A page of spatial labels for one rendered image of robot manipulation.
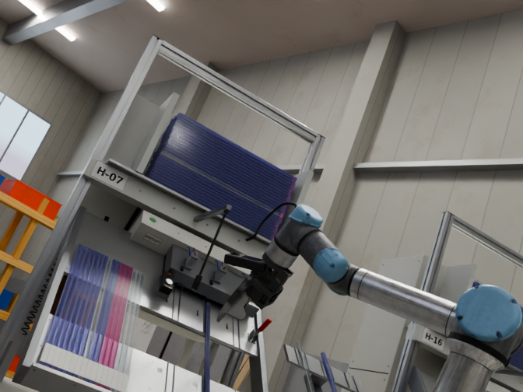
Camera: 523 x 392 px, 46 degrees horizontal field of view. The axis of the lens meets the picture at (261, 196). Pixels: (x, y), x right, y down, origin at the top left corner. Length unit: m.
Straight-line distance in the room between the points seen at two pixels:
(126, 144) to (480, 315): 1.49
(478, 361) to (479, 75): 6.04
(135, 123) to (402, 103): 5.38
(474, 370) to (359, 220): 5.61
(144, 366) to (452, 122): 5.59
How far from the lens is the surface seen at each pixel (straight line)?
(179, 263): 2.04
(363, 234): 6.69
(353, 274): 1.52
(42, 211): 8.57
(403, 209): 6.59
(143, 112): 2.38
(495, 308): 1.27
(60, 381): 1.58
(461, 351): 1.27
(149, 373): 1.73
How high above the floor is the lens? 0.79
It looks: 19 degrees up
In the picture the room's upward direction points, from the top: 22 degrees clockwise
